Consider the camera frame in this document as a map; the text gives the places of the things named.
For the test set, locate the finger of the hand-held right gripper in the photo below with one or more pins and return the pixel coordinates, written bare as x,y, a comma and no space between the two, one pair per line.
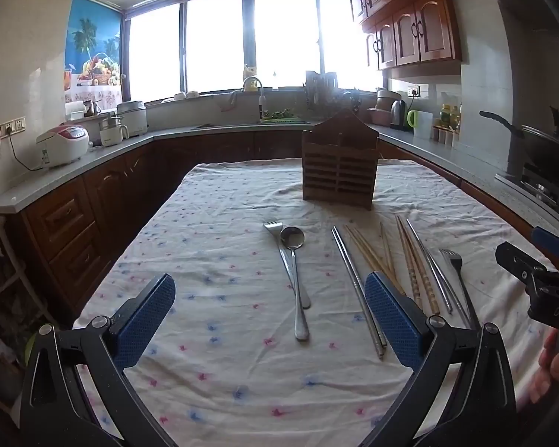
550,242
517,260

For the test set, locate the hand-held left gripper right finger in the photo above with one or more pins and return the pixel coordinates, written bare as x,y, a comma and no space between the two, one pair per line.
391,321

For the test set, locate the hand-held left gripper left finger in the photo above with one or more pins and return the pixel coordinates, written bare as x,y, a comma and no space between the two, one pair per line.
149,321

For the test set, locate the metal chopstick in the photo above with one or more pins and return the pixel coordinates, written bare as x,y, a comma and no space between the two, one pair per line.
355,288
435,272

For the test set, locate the wooden utensil holder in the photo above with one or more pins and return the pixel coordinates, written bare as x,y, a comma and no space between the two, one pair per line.
340,177

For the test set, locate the person's right hand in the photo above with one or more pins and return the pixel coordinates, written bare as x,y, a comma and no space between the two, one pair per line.
549,372

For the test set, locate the gas stove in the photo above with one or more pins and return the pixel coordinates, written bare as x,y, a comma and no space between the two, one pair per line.
545,191

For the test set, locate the ridged brown wooden chopstick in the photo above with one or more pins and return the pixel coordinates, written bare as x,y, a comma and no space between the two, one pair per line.
410,270
419,265

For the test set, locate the black wok with lid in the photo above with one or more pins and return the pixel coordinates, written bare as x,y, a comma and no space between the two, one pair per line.
549,149

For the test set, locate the floral white tablecloth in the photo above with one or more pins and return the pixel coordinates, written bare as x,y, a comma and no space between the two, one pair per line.
214,242

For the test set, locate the wooden base cabinets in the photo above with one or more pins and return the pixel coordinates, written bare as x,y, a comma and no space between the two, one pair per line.
65,223

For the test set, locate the spice jar set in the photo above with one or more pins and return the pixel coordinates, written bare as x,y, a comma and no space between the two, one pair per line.
445,136

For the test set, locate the white storage rack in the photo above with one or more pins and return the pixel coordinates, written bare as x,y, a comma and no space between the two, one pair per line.
9,270

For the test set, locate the silver fork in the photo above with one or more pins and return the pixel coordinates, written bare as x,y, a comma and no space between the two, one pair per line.
272,230

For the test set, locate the white cutting board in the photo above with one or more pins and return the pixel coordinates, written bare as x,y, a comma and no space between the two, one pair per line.
426,123

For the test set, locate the grey kitchen countertop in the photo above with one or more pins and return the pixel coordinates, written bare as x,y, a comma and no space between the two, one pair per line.
51,177

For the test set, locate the green round gadget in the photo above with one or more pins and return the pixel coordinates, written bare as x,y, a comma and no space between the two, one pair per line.
412,120

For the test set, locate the steel electric kettle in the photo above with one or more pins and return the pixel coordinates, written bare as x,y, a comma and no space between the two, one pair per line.
398,116

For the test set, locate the small white glass appliance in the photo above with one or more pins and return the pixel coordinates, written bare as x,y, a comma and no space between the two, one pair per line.
109,132

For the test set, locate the white pink rice cooker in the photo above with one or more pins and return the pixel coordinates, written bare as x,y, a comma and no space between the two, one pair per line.
63,146

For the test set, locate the pink bowl stack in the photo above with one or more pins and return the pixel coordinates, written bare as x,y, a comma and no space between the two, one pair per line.
379,111

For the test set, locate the white electric steamer pot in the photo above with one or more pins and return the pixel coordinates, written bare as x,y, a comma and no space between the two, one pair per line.
133,118

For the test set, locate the green vegetable basket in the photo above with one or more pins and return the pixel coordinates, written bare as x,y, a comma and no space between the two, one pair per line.
282,115

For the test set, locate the steel range hood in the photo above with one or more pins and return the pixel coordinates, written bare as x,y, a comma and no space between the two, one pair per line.
531,9

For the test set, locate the pink rag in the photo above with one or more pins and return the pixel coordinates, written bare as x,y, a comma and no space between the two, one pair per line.
235,100

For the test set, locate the dish drying rack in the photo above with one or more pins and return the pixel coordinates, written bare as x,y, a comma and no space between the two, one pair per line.
321,88

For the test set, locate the chrome kitchen faucet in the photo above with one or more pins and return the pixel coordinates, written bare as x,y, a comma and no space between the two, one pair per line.
259,102

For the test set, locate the yellow bottle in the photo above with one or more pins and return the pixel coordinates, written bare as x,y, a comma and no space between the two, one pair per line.
249,74

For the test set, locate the kitchen window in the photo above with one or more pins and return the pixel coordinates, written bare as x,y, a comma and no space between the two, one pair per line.
214,42

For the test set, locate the white wall socket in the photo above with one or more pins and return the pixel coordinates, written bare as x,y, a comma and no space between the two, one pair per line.
413,91

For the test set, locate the white wall socket strip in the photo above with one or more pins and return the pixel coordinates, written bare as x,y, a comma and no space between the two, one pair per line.
9,128

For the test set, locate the wooden wall cabinets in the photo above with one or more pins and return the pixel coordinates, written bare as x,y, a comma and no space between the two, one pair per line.
424,28

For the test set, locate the tropical fruit wall poster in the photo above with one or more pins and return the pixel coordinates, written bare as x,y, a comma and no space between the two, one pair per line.
93,42

